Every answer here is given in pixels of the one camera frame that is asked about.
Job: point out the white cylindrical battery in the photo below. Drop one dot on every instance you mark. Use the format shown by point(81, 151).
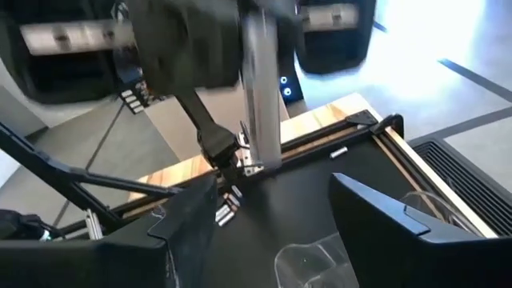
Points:
point(222, 212)
point(338, 152)
point(226, 218)

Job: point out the black rig frame strut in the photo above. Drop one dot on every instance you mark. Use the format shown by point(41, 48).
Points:
point(40, 164)

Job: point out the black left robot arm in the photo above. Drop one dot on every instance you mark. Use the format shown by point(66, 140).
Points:
point(188, 44)

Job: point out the black table mat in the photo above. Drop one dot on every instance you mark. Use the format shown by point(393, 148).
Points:
point(288, 192)

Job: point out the clear plastic bin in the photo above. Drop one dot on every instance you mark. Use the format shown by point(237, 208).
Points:
point(308, 260)

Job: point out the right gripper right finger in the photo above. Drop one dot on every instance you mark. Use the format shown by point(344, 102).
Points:
point(400, 260)

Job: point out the black floor vent grille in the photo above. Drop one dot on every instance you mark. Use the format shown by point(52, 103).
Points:
point(472, 180)

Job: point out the black case with silver bar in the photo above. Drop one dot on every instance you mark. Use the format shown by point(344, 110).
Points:
point(60, 76)
point(336, 52)

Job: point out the black frame clamp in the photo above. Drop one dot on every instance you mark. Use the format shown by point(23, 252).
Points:
point(394, 122)

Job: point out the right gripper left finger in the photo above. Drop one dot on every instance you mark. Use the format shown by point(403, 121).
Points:
point(100, 264)

